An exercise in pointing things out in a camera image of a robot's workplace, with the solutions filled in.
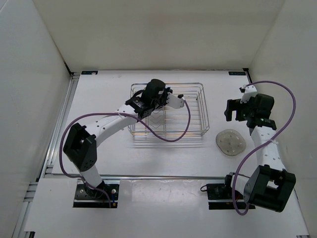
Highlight clear glass plate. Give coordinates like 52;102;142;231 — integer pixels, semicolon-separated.
215;129;246;157

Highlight chrome wire dish rack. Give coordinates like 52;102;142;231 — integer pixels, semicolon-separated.
143;82;210;139

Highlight aluminium table frame rail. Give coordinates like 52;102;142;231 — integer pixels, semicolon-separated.
11;72;80;238

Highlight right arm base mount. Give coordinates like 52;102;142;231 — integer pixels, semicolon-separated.
200;183;235;210

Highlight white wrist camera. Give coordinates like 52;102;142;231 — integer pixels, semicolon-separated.
239;85;258;104
166;93;185;109

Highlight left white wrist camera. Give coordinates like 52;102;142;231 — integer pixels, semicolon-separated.
166;93;185;109

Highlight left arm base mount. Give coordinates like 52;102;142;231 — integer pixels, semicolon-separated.
73;181;120;209

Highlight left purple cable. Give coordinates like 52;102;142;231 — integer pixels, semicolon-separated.
60;98;192;208

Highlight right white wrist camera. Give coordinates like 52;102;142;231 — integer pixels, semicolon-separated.
239;85;258;104

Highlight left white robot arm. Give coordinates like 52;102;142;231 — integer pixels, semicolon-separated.
63;79;173;198

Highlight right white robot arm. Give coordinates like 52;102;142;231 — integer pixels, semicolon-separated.
222;94;296;212

